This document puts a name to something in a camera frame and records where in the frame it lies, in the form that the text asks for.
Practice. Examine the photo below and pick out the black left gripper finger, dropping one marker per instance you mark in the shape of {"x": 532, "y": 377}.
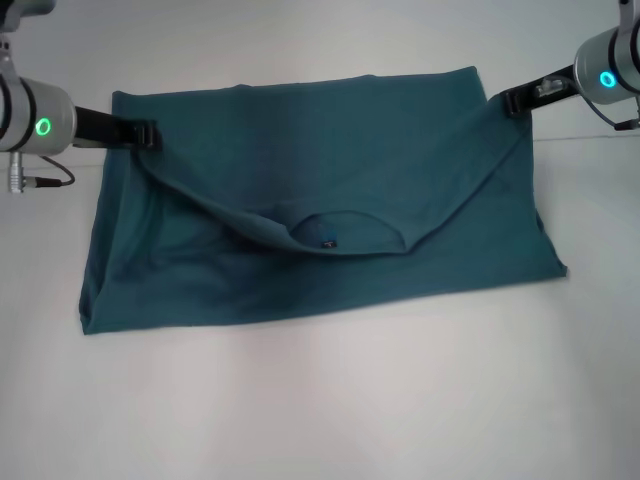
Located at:
{"x": 150, "y": 135}

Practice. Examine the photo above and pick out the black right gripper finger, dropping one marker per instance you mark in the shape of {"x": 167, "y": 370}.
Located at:
{"x": 512, "y": 104}

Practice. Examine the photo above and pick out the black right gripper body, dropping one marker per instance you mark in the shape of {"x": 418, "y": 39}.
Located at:
{"x": 542, "y": 92}

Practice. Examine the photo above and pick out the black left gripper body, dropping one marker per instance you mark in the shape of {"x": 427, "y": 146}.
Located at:
{"x": 102, "y": 129}

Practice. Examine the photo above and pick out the teal FREE print t-shirt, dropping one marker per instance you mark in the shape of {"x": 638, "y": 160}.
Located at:
{"x": 325, "y": 175}

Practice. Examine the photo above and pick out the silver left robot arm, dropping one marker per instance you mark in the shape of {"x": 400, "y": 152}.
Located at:
{"x": 35, "y": 117}

